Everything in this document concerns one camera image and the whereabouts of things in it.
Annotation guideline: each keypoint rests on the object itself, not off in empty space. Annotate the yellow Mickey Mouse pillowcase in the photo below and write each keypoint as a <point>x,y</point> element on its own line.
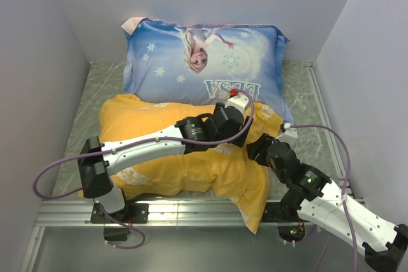
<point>225,169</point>

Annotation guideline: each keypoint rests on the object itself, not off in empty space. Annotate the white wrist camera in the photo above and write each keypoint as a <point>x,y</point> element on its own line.
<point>237,100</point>
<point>287,133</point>

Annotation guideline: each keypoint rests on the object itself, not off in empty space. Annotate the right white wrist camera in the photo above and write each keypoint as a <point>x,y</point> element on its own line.
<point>287,133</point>

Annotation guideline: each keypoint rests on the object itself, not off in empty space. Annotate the pink cloth corner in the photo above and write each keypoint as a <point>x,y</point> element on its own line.
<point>131,24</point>

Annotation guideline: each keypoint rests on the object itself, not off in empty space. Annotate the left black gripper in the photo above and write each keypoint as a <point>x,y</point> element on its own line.
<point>245,125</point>

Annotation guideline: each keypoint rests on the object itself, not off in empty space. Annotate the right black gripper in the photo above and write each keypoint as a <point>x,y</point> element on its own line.
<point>259,146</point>

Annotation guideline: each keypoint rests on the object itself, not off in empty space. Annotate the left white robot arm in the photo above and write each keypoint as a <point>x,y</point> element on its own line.
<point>98,161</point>

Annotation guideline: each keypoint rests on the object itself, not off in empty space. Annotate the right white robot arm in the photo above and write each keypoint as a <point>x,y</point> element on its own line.
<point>316,198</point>

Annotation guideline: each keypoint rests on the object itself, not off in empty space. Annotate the aluminium front rail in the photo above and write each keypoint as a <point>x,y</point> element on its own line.
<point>158,212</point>

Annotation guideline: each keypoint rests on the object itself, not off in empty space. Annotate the blue Elsa pillow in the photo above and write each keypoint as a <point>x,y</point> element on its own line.
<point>199,64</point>

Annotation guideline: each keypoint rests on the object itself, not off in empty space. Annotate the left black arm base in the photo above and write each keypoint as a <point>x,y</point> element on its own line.
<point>118,226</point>

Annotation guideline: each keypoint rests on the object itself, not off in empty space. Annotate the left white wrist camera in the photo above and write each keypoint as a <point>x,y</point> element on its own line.
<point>237,100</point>

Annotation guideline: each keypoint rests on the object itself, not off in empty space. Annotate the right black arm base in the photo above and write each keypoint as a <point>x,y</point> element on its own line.
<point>290,227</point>

